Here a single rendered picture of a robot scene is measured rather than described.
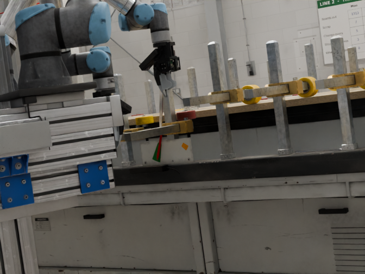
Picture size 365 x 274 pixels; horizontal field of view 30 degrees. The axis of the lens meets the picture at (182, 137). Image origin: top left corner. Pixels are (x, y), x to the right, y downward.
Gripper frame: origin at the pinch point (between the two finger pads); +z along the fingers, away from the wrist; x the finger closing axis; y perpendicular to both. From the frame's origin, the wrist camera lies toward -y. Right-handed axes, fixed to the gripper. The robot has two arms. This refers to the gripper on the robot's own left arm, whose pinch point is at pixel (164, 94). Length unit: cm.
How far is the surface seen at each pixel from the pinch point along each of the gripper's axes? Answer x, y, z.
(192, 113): 15.8, 2.0, 9.5
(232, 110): 25.0, 15.7, 10.1
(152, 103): 119, -91, 3
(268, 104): 25.0, 32.4, 9.7
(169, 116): 9.0, -5.2, 9.3
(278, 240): 34, 25, 67
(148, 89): 118, -93, -6
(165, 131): -1.7, -0.4, 14.7
